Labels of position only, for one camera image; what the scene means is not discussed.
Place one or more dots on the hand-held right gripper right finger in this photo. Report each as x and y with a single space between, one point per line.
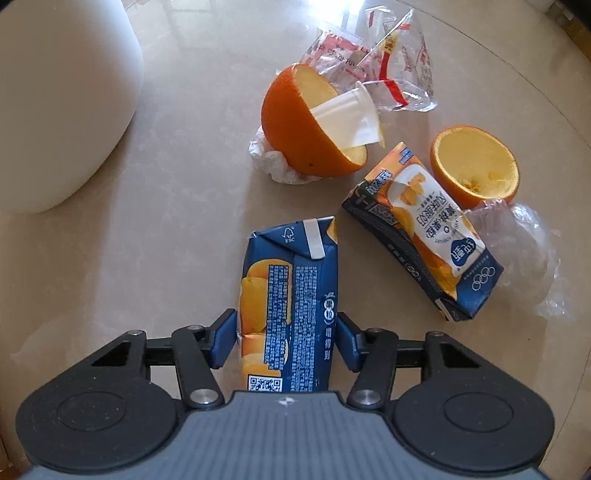
349 346

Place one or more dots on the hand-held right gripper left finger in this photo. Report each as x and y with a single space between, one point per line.
224 342

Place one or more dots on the blue orange juice carton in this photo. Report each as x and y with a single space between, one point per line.
300 300

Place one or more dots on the orange half peel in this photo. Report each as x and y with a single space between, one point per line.
471 157
286 120

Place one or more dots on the white plastic trash bin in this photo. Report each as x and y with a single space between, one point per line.
55 101

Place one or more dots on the dark blue yogurt drink carton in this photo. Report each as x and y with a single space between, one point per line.
429 230

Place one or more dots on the crumpled white tissue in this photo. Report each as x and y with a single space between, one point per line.
277 167

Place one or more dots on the crumpled clear plastic film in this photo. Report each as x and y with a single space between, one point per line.
526 249

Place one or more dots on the white plastic yogurt cup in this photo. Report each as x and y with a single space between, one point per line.
344 117

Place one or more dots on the clear red-printed snack wrapper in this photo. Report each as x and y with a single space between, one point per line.
406 60
332 55

